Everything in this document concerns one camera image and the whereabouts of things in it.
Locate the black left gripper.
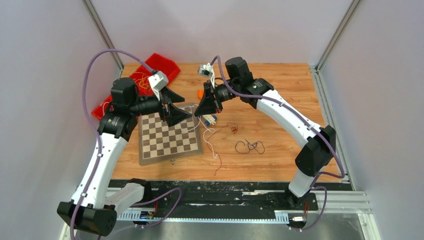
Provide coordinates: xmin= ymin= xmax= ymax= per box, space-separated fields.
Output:
xmin=128 ymin=85 xmax=192 ymax=127

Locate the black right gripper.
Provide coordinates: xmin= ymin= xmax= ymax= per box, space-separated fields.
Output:
xmin=195 ymin=79 xmax=241 ymax=116

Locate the red wire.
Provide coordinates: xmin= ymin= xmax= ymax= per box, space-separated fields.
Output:
xmin=205 ymin=121 xmax=240 ymax=176

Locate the yellow wire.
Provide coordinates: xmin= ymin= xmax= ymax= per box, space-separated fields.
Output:
xmin=132 ymin=67 xmax=157 ymax=92

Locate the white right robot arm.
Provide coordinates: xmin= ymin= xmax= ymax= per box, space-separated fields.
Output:
xmin=194 ymin=56 xmax=336 ymax=209

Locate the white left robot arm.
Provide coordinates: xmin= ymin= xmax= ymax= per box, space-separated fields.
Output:
xmin=56 ymin=76 xmax=192 ymax=240

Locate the orange pipe elbow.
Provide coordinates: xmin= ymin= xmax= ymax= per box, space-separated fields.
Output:
xmin=197 ymin=90 xmax=204 ymax=100

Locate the white blue toy car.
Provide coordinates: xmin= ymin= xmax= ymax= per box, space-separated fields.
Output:
xmin=201 ymin=114 xmax=217 ymax=126

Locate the wooden chessboard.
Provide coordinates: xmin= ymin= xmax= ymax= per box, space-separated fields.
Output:
xmin=138 ymin=113 xmax=204 ymax=166

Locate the red plastic bin tray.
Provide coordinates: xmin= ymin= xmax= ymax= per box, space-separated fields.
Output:
xmin=91 ymin=53 xmax=181 ymax=120

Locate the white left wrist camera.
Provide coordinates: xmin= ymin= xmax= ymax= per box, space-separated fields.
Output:
xmin=147 ymin=70 xmax=169 ymax=101

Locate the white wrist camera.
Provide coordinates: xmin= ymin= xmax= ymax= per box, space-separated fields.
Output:
xmin=147 ymin=70 xmax=169 ymax=101
xmin=198 ymin=63 xmax=215 ymax=86

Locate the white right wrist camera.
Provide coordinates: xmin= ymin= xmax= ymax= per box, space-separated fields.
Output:
xmin=198 ymin=63 xmax=215 ymax=86

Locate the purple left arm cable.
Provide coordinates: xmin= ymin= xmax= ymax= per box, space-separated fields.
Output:
xmin=68 ymin=49 xmax=184 ymax=240

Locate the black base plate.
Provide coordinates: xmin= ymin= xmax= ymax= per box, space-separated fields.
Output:
xmin=89 ymin=180 xmax=354 ymax=220

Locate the aluminium frame rail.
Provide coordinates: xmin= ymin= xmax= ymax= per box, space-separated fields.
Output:
xmin=57 ymin=179 xmax=380 ymax=240

